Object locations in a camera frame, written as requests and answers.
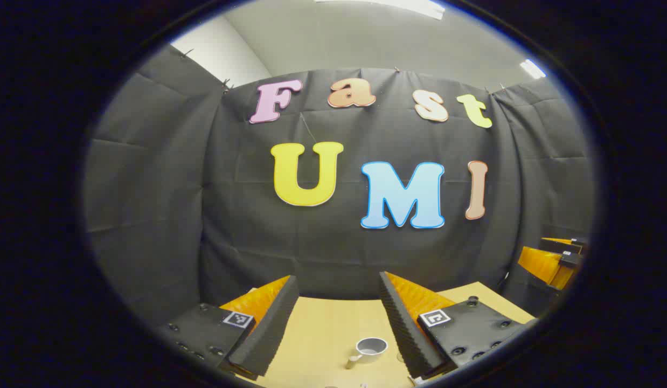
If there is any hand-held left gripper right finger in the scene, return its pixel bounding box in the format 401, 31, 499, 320
379, 271, 538, 380

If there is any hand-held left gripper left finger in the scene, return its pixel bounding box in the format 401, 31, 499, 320
158, 275, 301, 379

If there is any white cup with handle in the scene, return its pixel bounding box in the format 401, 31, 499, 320
345, 337, 389, 370

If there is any light wooden desktop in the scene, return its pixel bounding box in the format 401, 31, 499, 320
255, 280, 534, 388

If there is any white ceiling light panel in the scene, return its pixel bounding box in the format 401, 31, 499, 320
519, 58, 547, 80

